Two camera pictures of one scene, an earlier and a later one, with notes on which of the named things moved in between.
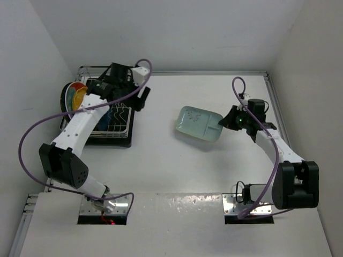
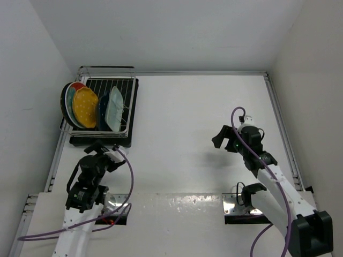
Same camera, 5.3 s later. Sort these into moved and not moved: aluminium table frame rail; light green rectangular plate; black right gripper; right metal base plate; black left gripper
Moved: black right gripper; light green rectangular plate; black left gripper
Not moved: right metal base plate; aluminium table frame rail
